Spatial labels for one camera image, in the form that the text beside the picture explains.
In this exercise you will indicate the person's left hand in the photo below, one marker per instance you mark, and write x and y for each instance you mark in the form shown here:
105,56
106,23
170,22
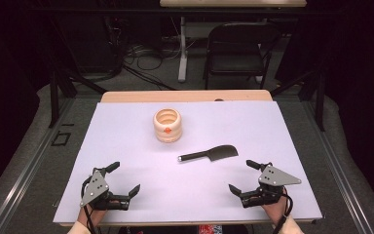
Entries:
91,216

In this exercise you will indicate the wooden board edge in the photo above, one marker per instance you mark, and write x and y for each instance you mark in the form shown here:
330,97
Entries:
181,96

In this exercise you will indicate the black folding chair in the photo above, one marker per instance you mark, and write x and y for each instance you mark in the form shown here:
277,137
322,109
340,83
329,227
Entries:
237,61

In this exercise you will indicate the black kitchen knife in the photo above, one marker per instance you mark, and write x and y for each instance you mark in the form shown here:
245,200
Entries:
222,152

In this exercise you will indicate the white desk leg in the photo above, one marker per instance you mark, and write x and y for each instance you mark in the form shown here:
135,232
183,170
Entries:
183,58

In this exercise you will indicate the person's right hand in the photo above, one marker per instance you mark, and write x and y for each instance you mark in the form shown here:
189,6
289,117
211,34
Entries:
277,211

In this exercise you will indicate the black metal stand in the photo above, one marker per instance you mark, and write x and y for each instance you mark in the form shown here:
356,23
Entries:
320,104
54,97

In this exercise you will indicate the cream ribbed utensil holder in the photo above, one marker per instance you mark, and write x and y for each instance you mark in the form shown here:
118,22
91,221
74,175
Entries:
167,128

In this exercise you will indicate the light desk top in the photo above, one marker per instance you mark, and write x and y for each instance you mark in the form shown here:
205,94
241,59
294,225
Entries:
233,3

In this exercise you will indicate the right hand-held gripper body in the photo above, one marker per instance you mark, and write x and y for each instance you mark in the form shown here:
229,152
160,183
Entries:
276,178

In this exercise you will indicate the red patterned item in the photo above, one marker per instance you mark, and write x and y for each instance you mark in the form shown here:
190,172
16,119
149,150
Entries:
210,229

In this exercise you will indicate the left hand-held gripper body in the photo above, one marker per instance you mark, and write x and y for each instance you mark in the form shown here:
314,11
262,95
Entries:
94,188

